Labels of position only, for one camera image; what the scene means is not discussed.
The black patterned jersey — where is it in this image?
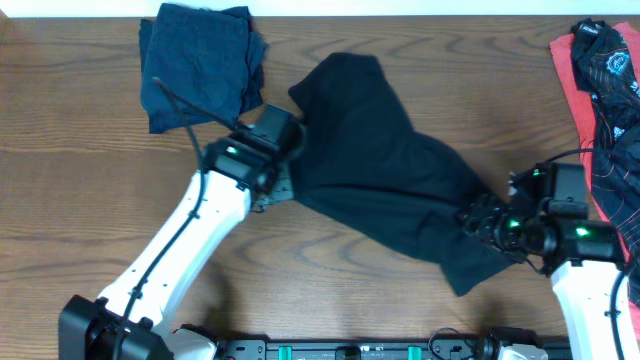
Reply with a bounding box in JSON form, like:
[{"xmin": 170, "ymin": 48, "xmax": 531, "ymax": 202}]
[{"xmin": 570, "ymin": 18, "xmax": 640, "ymax": 307}]

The plain black t-shirt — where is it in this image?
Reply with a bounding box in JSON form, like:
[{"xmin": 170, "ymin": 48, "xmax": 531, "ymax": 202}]
[{"xmin": 289, "ymin": 52, "xmax": 511, "ymax": 296}]

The red garment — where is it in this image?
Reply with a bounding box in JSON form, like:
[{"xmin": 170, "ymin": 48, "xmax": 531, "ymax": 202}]
[{"xmin": 548, "ymin": 21, "xmax": 640, "ymax": 341}]

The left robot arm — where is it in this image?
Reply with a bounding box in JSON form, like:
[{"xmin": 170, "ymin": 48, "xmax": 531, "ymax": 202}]
[{"xmin": 58, "ymin": 124, "xmax": 306, "ymax": 359}]

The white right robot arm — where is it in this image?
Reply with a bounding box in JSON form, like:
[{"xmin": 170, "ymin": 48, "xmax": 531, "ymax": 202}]
[{"xmin": 458, "ymin": 162, "xmax": 639, "ymax": 359}]

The black right base cable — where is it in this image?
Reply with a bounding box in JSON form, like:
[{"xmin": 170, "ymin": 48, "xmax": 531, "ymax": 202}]
[{"xmin": 427, "ymin": 327, "xmax": 481, "ymax": 360}]

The folded dark blue garment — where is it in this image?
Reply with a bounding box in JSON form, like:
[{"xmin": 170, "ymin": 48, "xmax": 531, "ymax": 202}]
[{"xmin": 138, "ymin": 3, "xmax": 267, "ymax": 134}]

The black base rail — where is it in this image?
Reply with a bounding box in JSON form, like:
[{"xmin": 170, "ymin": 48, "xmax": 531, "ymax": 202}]
[{"xmin": 214, "ymin": 339, "xmax": 574, "ymax": 360}]

